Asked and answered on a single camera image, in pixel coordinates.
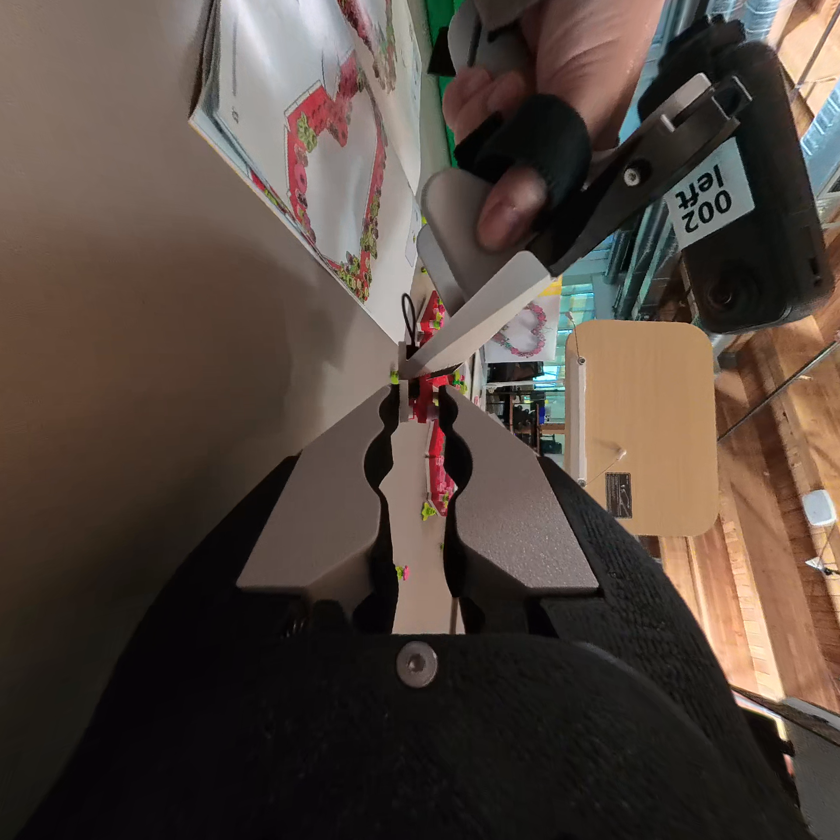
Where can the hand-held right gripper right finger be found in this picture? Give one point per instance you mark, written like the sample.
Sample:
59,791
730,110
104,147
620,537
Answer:
518,525

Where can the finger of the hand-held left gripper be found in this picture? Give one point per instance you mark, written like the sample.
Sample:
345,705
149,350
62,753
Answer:
479,315

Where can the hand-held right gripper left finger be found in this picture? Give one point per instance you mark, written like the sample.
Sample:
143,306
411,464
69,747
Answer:
315,518

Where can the lego instruction booklet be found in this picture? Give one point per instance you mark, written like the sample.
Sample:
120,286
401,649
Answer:
262,52

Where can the person's left hand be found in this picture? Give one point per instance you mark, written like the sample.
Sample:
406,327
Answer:
590,52

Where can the heart picture sheet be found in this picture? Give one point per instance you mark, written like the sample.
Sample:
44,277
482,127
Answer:
525,328

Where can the light wooden table board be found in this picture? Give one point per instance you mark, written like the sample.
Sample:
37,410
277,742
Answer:
643,426

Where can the small spot lamp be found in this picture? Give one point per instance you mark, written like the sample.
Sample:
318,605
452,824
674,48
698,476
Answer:
820,565

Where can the small lego heart frame segment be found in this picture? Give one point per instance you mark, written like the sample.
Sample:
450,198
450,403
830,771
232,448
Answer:
438,476

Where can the white wall device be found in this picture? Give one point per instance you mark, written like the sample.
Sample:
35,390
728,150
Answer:
819,508

